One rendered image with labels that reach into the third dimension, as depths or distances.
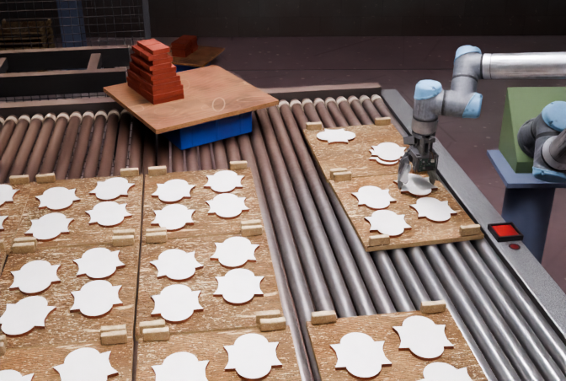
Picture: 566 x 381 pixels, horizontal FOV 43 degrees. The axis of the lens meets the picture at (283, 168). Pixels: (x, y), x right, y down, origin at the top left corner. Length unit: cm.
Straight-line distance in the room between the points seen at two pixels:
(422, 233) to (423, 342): 49
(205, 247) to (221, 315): 31
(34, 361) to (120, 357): 19
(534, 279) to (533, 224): 76
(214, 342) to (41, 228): 72
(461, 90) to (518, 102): 60
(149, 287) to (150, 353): 25
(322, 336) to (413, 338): 21
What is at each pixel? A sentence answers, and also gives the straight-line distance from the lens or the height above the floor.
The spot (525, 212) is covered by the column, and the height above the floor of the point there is 72.
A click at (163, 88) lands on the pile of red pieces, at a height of 109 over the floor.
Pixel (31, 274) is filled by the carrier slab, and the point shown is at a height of 95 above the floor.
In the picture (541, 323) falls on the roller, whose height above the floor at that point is 92.
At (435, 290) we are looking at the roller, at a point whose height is 92.
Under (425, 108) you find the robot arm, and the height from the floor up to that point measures 123.
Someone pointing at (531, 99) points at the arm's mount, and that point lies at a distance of 275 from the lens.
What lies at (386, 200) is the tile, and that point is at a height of 95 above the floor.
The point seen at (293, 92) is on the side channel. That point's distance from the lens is 305.
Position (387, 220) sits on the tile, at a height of 95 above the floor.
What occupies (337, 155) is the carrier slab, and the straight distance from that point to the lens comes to 252.
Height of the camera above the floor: 202
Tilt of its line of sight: 27 degrees down
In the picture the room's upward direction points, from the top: straight up
